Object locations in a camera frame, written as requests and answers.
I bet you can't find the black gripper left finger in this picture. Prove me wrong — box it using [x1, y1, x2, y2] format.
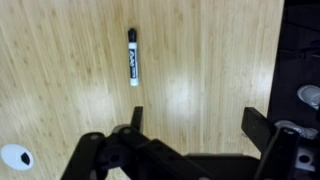
[60, 105, 214, 180]

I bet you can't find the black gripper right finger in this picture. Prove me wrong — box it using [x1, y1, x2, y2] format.
[241, 106, 320, 180]

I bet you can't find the black and white dry-erase marker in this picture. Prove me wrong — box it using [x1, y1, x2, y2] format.
[127, 27, 140, 88]

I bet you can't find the grey round floor object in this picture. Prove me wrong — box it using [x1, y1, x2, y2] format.
[296, 84, 320, 111]
[273, 119, 320, 140]

